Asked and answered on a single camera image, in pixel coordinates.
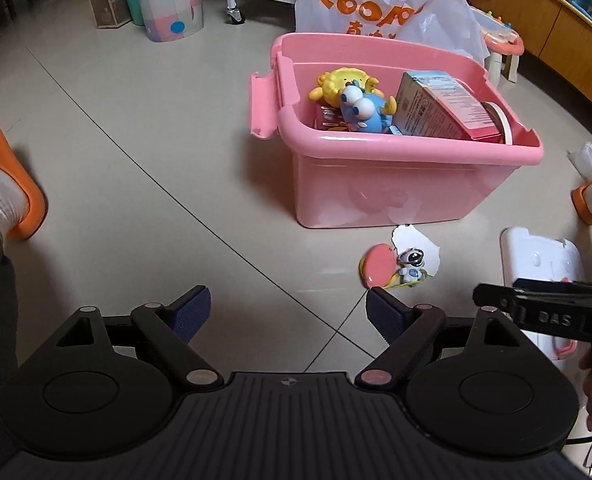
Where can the white box lid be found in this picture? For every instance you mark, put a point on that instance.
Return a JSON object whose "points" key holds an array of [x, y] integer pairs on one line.
{"points": [[531, 260]]}

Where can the pink plastic storage box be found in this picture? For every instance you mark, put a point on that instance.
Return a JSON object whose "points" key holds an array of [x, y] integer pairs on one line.
{"points": [[376, 185]]}

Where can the teal and pink carton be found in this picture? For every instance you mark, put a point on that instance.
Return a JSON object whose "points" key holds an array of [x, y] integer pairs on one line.
{"points": [[426, 110]]}

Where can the crumpled white wrapper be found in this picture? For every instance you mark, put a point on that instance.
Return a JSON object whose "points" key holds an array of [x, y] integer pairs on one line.
{"points": [[583, 160]]}

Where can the small red box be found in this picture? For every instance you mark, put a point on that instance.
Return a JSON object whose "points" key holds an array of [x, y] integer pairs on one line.
{"points": [[326, 116]]}

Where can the brown jar with white band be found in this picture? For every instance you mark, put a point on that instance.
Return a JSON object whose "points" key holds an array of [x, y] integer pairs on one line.
{"points": [[502, 121]]}

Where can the pastel patterned waste bin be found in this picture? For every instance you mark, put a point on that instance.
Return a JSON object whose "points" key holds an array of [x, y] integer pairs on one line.
{"points": [[171, 5]]}

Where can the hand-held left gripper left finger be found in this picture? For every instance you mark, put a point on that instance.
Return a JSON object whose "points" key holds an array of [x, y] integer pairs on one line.
{"points": [[192, 311]]}

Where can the torn white card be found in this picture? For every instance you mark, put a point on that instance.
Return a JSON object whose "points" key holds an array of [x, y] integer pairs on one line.
{"points": [[416, 237]]}

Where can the yellow lion toy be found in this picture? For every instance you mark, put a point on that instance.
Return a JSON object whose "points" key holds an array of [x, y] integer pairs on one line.
{"points": [[332, 85]]}

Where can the blue big-eyed toy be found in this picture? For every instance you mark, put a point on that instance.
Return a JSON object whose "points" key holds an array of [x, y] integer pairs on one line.
{"points": [[371, 115]]}

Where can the pink round toy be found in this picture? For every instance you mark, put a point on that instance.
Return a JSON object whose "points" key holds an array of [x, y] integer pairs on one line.
{"points": [[378, 265]]}

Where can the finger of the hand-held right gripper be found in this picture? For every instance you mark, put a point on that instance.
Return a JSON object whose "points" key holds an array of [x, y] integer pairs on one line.
{"points": [[496, 295]]}

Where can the small white robot toy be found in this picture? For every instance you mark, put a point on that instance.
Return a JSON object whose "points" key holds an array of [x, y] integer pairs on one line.
{"points": [[410, 265]]}

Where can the white plastic shopping bag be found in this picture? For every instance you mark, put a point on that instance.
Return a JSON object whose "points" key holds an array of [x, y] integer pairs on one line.
{"points": [[336, 15]]}

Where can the wooden cabinet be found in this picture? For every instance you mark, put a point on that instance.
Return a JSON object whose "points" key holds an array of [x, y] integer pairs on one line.
{"points": [[551, 30]]}

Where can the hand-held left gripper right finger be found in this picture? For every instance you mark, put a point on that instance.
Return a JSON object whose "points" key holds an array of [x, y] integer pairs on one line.
{"points": [[383, 314]]}

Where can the pink and white toy table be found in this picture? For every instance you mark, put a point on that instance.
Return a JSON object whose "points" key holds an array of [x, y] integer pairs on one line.
{"points": [[503, 42]]}

